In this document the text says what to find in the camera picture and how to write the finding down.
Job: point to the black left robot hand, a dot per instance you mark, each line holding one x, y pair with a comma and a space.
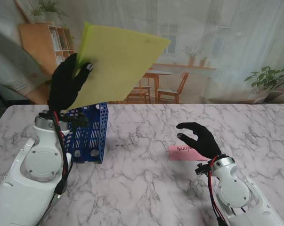
64, 87

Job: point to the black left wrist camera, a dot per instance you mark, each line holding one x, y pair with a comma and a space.
79, 120

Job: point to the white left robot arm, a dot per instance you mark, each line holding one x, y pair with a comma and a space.
33, 169

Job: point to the blue perforated file rack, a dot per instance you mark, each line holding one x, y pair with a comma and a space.
94, 136

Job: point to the pink paper receipt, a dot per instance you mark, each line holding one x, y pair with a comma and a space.
177, 155

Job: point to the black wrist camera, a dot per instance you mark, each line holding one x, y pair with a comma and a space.
201, 170
79, 120

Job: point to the yellow translucent file folder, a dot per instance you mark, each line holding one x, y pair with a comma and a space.
118, 63

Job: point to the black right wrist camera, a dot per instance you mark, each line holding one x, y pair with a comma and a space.
201, 170

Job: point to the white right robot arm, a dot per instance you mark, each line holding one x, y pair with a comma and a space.
236, 193

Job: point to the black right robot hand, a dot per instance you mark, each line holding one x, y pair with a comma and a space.
207, 143

